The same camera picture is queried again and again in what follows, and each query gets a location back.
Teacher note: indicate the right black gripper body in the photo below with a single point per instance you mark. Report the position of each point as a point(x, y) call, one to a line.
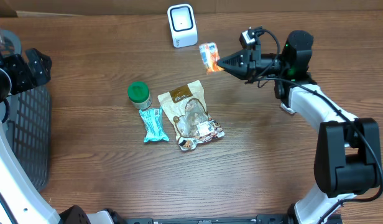
point(269, 63)

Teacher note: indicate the orange tissue pack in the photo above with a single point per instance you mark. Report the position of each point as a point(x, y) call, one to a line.
point(210, 56)

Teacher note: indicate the beige snack pouch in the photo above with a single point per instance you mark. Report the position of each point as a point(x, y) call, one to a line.
point(185, 107)

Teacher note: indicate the teal snack packet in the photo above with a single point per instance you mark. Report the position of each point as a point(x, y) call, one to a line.
point(152, 119)

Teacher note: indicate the green lid container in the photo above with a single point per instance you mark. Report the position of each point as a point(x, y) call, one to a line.
point(139, 95)

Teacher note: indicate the teal tissue pack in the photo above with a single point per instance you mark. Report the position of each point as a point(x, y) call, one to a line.
point(287, 109)

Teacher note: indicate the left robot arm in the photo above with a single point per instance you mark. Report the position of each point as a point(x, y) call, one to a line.
point(20, 202)

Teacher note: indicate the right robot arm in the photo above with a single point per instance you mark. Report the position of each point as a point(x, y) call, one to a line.
point(348, 151)

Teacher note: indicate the white barcode scanner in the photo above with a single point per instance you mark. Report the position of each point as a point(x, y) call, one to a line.
point(182, 24)

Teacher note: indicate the grey plastic basket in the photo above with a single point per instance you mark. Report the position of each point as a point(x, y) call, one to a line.
point(26, 106)

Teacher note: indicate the cardboard back panel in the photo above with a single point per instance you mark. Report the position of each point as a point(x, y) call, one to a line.
point(11, 8)

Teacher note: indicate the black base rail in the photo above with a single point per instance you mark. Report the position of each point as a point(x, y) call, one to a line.
point(204, 221)

